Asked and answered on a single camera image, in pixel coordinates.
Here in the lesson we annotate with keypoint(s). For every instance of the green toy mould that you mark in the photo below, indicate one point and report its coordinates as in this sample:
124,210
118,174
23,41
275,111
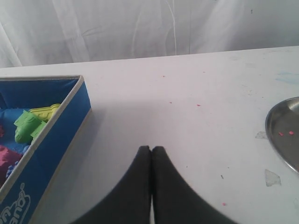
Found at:
28,127

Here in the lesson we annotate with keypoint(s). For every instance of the purple sand lump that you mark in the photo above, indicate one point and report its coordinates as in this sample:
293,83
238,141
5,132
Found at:
7,158

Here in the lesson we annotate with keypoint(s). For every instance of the white backdrop cloth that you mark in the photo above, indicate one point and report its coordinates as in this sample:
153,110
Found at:
40,32

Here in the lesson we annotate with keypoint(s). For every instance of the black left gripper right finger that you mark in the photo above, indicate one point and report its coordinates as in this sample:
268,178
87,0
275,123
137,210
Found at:
174,201

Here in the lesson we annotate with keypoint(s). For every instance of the yellow toy mould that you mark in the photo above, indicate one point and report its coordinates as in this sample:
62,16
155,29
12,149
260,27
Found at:
45,113

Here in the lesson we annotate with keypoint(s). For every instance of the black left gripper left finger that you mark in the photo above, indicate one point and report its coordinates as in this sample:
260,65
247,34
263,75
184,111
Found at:
130,200

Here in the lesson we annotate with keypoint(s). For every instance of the round steel tray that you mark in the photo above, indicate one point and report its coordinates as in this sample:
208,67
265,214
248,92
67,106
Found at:
282,130

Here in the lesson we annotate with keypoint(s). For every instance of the blue kinetic sand box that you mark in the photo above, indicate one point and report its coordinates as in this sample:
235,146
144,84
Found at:
28,179

